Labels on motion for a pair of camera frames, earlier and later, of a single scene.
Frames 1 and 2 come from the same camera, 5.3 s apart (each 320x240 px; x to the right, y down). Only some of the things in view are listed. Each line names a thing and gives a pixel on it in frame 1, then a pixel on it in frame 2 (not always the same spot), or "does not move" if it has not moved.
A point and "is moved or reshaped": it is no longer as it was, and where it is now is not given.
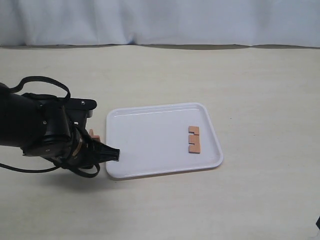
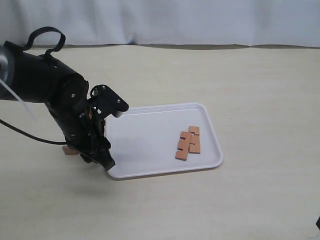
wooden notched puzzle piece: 194,139 does not move
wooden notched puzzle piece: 91,134 is moved or reshaped
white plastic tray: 154,139 does not move
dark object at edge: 318,223 does not move
